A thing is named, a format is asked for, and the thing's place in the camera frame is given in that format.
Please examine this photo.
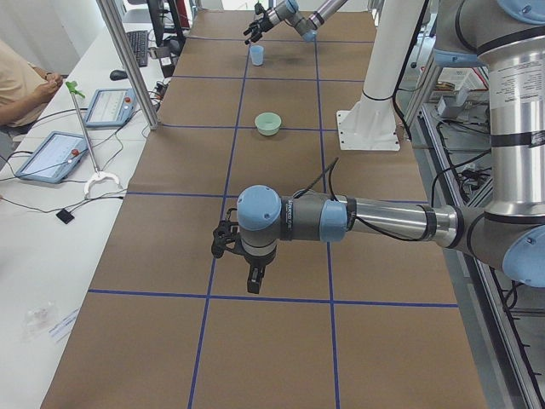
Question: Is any person in beige shirt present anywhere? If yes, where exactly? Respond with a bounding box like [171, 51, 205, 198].
[1, 41, 64, 128]

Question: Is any clear plastic bag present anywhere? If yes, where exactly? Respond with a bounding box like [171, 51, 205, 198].
[21, 301, 58, 341]

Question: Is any light blue plastic cup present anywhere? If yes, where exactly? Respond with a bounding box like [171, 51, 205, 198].
[250, 44, 264, 66]

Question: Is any near blue teach pendant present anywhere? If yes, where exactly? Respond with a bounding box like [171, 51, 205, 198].
[15, 131, 88, 184]

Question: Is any far blue teach pendant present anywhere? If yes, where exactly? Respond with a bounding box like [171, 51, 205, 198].
[83, 89, 136, 128]

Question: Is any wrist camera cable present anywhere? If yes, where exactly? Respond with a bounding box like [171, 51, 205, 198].
[289, 156, 495, 242]

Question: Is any black keyboard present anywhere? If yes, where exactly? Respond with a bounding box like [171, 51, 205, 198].
[126, 30, 148, 67]

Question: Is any black computer mouse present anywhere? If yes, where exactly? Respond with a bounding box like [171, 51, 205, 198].
[109, 69, 128, 81]

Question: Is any aluminium frame post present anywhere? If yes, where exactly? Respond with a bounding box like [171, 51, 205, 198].
[96, 0, 158, 130]

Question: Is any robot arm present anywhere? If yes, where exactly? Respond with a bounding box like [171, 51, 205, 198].
[211, 1, 544, 293]
[243, 0, 347, 45]

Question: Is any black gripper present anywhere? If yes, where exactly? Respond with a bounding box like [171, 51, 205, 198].
[243, 3, 278, 44]
[211, 207, 276, 294]

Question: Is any mint green bowl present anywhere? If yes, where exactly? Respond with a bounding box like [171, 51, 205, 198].
[255, 112, 282, 136]

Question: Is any white camera mast base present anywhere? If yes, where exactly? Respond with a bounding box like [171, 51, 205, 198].
[337, 0, 427, 152]

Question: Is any blue teach pendant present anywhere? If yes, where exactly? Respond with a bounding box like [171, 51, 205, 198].
[15, 131, 88, 184]
[83, 89, 136, 128]

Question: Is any small black square pad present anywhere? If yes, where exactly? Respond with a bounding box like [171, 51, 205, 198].
[55, 209, 74, 224]

